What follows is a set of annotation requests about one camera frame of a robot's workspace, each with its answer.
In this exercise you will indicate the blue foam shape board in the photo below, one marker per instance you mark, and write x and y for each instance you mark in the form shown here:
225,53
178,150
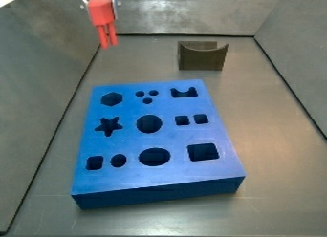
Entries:
153,145

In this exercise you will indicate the dark curved notch block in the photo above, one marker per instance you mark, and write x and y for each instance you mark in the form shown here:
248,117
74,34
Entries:
200,55

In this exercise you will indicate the red three prong block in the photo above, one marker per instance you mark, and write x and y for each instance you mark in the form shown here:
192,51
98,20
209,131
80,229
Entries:
102,20

